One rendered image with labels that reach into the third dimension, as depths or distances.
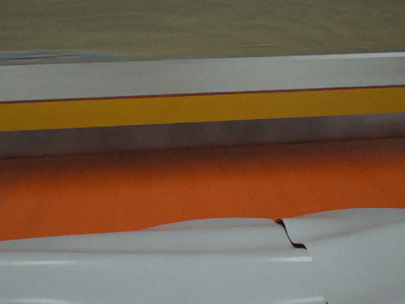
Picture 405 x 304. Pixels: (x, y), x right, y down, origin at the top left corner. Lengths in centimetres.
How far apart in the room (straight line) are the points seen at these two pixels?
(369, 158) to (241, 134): 5
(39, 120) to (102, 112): 2
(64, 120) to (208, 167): 5
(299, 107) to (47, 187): 9
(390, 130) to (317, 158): 3
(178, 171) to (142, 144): 2
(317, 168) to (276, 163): 1
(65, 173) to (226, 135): 6
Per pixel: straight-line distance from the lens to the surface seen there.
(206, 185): 15
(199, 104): 16
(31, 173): 17
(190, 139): 16
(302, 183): 15
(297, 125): 17
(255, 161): 17
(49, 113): 16
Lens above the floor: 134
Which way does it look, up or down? 52 degrees down
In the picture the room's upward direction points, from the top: 5 degrees clockwise
